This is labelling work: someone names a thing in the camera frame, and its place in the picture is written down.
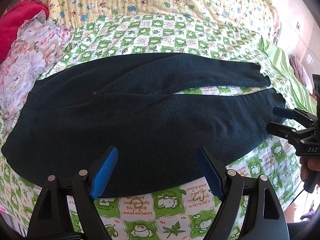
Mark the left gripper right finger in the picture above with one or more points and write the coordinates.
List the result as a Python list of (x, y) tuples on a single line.
[(227, 186)]

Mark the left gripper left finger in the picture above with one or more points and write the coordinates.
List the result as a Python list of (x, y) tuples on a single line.
[(87, 186)]

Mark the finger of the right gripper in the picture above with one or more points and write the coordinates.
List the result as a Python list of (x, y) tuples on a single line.
[(283, 131), (284, 113)]

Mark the dark navy fleece pants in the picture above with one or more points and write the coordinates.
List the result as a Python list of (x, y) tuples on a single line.
[(157, 109)]

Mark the person's right hand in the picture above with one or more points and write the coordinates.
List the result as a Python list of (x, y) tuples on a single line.
[(308, 165)]

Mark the green striped sheet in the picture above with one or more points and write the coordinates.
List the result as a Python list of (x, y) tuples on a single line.
[(284, 80)]

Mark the green checkered cartoon bedsheet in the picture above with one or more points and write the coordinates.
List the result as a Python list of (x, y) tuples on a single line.
[(186, 211)]

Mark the purple grey cloth bundle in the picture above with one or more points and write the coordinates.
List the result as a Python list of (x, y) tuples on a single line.
[(300, 73)]

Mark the floral pastel blanket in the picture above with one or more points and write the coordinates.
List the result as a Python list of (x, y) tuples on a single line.
[(39, 45)]

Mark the red fleece blanket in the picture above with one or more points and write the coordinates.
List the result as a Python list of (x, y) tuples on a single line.
[(14, 18)]

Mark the black camera module box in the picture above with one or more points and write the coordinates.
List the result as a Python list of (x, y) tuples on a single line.
[(316, 84)]

